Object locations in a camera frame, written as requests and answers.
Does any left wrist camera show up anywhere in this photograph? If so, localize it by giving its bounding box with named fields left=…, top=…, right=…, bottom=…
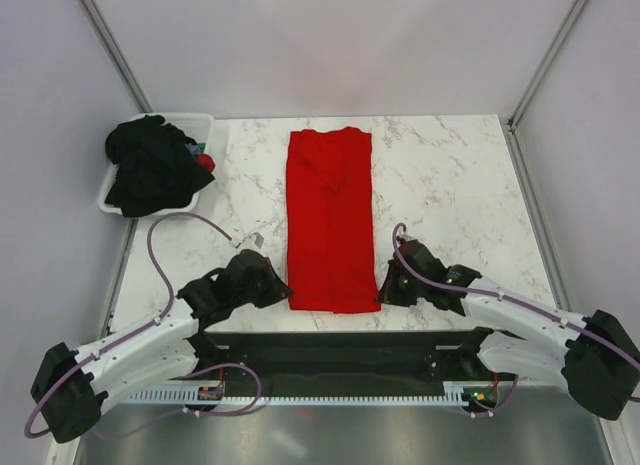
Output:
left=233, top=232, right=264, bottom=250

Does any right aluminium frame post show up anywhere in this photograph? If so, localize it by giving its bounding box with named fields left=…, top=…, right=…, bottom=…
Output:
left=504, top=0, right=592, bottom=135

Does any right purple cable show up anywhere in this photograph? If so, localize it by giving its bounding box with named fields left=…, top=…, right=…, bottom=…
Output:
left=391, top=223, right=640, bottom=421

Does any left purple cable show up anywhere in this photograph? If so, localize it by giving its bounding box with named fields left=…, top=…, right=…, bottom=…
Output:
left=24, top=211, right=266, bottom=439

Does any left aluminium frame post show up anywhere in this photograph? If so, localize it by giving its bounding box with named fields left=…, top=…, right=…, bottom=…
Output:
left=77, top=0, right=153, bottom=112

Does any white plastic basket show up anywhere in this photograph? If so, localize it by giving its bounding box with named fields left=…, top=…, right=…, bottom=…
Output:
left=97, top=112, right=217, bottom=219

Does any red t shirt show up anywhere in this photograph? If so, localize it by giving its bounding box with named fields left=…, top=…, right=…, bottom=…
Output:
left=285, top=127, right=381, bottom=314

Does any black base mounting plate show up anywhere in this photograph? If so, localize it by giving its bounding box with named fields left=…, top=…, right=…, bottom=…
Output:
left=189, top=330, right=513, bottom=397

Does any red cloth in basket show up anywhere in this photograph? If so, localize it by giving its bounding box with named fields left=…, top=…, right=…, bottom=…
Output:
left=196, top=153, right=216, bottom=173

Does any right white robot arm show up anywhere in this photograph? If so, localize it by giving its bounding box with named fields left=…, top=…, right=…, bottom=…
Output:
left=378, top=237, right=639, bottom=421

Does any black t shirt pile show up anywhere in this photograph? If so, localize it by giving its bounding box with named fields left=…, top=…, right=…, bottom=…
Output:
left=103, top=114, right=217, bottom=219

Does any purple cable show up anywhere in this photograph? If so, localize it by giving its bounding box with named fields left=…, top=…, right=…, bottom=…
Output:
left=24, top=211, right=266, bottom=439
left=391, top=223, right=640, bottom=421

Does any aluminium frame post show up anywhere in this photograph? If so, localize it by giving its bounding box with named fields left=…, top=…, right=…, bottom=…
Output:
left=504, top=0, right=592, bottom=135
left=77, top=0, right=153, bottom=112

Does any white slotted cable duct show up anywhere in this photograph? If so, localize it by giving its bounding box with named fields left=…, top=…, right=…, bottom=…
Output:
left=124, top=382, right=496, bottom=407

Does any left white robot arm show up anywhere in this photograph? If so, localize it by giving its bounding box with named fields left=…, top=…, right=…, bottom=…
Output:
left=30, top=250, right=293, bottom=443

